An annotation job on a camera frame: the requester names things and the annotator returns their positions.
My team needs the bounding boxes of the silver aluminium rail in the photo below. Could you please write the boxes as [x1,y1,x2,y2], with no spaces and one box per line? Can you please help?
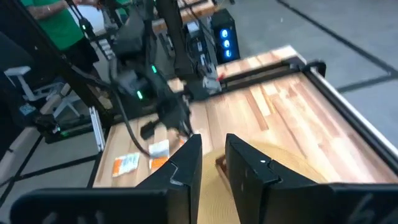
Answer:
[88,106,107,152]

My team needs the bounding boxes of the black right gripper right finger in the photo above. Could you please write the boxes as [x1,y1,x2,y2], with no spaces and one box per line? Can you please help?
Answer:
[225,133,331,224]

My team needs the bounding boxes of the black device green light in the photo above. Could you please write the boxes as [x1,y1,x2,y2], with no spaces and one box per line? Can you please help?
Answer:
[33,113,91,144]

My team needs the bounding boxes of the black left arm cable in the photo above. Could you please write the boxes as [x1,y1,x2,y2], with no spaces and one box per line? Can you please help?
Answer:
[109,67,150,156]

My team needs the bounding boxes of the black computer tower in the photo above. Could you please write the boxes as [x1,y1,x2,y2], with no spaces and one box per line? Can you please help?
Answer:
[211,8,241,63]

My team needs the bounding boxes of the person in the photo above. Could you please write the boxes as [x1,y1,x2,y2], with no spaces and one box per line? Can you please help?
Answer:
[21,0,101,74]

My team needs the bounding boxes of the grey office chair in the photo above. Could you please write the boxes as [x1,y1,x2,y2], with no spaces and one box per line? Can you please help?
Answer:
[3,65,82,119]

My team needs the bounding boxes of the black aluminium table frame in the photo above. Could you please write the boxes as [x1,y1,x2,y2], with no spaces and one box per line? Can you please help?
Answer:
[0,0,398,189]

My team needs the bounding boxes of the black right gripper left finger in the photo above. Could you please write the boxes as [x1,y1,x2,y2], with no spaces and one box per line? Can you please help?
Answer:
[136,133,203,224]

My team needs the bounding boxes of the white orange tea bag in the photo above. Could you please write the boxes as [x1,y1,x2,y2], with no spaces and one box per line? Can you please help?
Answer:
[111,152,141,178]
[148,139,170,171]

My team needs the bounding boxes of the round woven straw placemat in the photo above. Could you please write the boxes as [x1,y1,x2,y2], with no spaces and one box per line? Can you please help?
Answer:
[197,139,330,224]

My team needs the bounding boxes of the wooden workbench table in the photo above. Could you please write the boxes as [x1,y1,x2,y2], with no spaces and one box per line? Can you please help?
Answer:
[151,0,219,34]

